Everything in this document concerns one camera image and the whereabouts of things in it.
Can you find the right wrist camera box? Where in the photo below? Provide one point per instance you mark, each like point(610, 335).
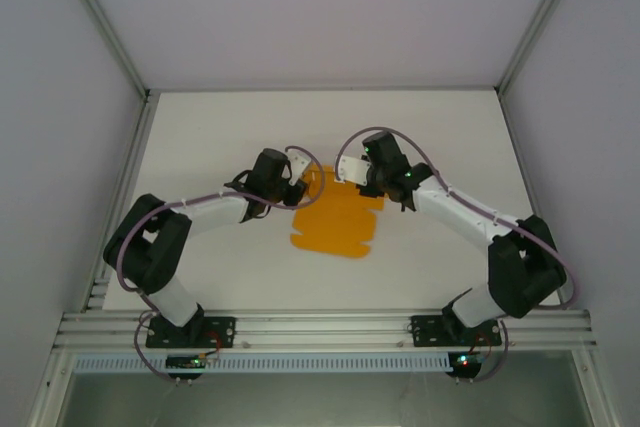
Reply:
point(352, 169)

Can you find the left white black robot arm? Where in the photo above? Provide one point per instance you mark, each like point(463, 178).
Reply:
point(150, 247)

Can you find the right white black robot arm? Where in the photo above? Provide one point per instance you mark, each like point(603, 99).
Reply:
point(525, 267)

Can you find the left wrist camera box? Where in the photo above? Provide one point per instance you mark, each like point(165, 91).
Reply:
point(301, 164)

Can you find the aluminium frame post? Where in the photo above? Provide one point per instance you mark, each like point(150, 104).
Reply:
point(100, 17)
point(542, 12)

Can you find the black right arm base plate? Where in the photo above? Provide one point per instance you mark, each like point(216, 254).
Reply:
point(425, 331)

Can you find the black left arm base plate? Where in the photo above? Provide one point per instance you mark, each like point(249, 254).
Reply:
point(220, 332)

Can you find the aluminium table side rail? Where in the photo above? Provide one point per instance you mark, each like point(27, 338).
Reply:
point(127, 172)
point(530, 172)

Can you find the green circuit board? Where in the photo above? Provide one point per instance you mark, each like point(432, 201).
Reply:
point(185, 362)
point(467, 360)

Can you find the aluminium mounting rail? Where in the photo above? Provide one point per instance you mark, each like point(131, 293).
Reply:
point(320, 327)

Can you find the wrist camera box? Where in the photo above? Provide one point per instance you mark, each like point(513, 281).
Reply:
point(352, 169)
point(301, 164)

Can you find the yellow corrugated paper box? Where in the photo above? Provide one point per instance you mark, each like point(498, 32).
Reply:
point(335, 227)

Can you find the right green circuit board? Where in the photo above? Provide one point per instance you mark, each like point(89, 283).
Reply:
point(467, 360)

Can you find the left green circuit board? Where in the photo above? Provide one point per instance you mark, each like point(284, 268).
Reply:
point(185, 362)

